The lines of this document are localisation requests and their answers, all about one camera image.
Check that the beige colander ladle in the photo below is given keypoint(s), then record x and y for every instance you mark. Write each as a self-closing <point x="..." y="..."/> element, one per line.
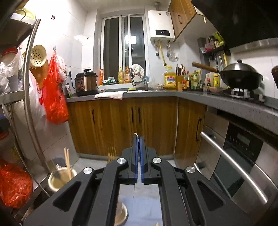
<point x="39" y="64"/>

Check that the metal shelf rack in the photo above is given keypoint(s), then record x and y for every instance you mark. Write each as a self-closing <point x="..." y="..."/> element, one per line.
<point x="15" y="30"/>

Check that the cream ceramic utensil holder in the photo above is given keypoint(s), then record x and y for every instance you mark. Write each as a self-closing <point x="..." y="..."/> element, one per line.
<point x="90" y="198"/>

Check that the wooden knife block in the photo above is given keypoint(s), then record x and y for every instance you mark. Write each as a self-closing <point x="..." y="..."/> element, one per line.
<point x="179" y="82"/>

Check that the blue cartoon cloth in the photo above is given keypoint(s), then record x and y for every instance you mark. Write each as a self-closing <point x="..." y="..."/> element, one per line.
<point x="143" y="204"/>

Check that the white water heater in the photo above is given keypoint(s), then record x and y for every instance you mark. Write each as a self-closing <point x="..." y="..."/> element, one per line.
<point x="160" y="26"/>

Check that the wooden chopstick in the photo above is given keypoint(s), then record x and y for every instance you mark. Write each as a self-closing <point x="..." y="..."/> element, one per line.
<point x="68" y="164"/>
<point x="65" y="157"/>

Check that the red plastic bag lower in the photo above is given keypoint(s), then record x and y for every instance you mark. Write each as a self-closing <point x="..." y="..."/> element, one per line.
<point x="16" y="185"/>

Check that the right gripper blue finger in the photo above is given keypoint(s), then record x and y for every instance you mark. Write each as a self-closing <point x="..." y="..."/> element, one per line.
<point x="141" y="144"/>
<point x="135" y="158"/>

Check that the gold fork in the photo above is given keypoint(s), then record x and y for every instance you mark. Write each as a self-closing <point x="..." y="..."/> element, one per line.
<point x="112" y="154"/>

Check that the white dish towel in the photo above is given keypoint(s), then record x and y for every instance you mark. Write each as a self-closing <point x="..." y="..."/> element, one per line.
<point x="112" y="95"/>

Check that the electric pressure cooker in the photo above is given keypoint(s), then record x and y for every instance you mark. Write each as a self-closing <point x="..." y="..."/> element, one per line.
<point x="86" y="83"/>

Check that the brown frying pan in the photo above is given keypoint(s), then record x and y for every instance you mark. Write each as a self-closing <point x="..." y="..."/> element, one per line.
<point x="274" y="72"/>

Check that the red plastic bag hanging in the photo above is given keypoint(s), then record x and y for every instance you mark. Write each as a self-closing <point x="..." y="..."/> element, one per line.
<point x="52" y="96"/>

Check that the built-in oven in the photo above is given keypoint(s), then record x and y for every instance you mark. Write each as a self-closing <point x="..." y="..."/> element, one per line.
<point x="242" y="165"/>

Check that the yellow oil bottle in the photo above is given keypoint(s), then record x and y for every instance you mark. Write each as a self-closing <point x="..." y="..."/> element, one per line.
<point x="170" y="80"/>

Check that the black wok with lid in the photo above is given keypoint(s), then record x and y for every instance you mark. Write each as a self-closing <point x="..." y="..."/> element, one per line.
<point x="236" y="75"/>

